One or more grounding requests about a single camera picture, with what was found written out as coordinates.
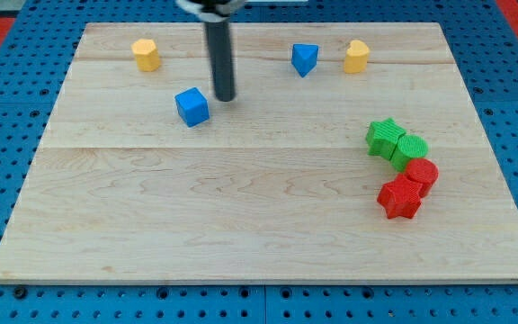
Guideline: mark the blue cube block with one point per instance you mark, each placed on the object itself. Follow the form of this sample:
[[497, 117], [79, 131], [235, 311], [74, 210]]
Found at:
[[192, 107]]

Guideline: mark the blue triangle block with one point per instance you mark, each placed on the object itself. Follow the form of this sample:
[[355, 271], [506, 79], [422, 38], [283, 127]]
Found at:
[[304, 57]]

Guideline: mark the wooden board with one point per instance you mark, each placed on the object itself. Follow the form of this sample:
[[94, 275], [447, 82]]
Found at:
[[277, 186]]

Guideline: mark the green star block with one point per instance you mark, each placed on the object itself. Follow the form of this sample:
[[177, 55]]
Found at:
[[382, 137]]

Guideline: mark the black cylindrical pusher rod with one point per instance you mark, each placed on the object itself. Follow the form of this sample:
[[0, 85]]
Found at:
[[219, 46]]

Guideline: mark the yellow heart block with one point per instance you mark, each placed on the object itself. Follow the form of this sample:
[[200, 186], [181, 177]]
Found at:
[[356, 57]]

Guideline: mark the red star block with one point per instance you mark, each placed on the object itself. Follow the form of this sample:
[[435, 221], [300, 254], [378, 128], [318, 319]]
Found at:
[[400, 197]]

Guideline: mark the green cylinder block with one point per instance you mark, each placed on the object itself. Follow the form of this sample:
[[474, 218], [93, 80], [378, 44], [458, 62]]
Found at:
[[408, 147]]

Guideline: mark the yellow hexagon block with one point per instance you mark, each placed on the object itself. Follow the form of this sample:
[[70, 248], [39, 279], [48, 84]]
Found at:
[[146, 55]]

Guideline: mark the red cylinder block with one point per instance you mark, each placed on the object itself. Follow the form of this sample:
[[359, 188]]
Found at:
[[424, 172]]

